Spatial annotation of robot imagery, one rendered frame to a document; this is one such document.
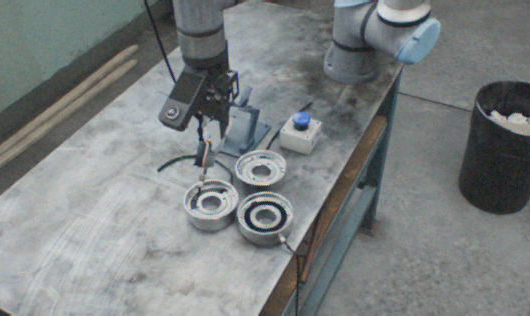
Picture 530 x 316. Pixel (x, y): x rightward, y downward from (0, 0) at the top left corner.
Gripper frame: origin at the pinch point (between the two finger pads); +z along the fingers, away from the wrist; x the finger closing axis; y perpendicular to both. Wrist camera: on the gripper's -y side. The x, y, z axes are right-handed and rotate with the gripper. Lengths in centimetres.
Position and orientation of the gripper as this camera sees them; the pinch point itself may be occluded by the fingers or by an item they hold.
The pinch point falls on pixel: (207, 148)
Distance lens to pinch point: 101.2
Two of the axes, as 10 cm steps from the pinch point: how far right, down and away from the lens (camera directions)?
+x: -9.0, -2.8, 3.4
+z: 0.2, 7.4, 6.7
